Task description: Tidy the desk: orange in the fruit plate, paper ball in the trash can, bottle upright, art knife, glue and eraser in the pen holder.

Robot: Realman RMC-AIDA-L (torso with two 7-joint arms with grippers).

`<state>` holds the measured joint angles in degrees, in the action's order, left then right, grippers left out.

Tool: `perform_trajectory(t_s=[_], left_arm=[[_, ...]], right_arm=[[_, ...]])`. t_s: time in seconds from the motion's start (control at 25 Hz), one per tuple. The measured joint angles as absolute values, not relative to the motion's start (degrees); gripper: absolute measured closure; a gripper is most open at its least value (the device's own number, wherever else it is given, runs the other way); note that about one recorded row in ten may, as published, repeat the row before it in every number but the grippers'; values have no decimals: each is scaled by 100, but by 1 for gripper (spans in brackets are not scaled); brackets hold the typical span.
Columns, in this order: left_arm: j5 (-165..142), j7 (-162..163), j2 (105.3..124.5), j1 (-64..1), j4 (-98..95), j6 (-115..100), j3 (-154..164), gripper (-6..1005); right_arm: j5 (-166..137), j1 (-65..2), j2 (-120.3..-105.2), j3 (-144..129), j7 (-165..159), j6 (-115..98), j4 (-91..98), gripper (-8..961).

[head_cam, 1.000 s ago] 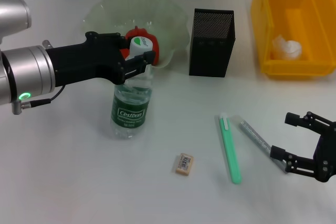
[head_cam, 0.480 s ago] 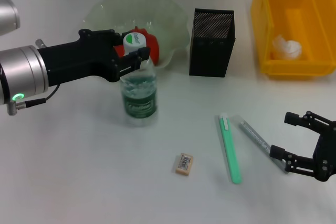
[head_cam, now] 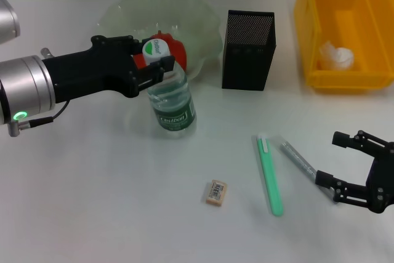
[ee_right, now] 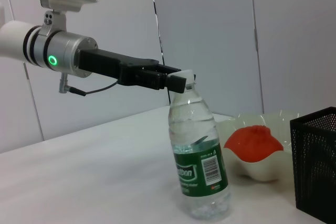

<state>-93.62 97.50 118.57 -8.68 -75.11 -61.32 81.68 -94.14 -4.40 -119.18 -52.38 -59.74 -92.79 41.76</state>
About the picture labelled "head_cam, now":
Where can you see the grey marker pen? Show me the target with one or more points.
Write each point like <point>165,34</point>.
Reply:
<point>295,158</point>

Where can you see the frosted green glass fruit plate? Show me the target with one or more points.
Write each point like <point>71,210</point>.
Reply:
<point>191,19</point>

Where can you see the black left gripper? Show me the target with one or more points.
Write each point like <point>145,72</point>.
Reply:
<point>92,72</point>

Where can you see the beige eraser with barcode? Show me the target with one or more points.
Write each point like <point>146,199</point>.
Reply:
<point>217,192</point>

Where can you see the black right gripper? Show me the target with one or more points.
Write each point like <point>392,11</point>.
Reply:
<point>381,183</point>

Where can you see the clear water bottle green label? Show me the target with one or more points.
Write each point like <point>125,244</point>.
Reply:
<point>172,103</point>

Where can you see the yellow plastic bin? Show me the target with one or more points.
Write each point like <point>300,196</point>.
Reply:
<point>338,4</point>

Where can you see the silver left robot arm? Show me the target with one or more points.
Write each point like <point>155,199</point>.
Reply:
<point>24,87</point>

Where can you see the black mesh pen holder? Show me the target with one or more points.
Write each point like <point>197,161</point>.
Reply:
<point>246,66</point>

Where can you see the white paper ball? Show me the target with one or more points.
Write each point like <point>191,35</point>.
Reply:
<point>338,56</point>

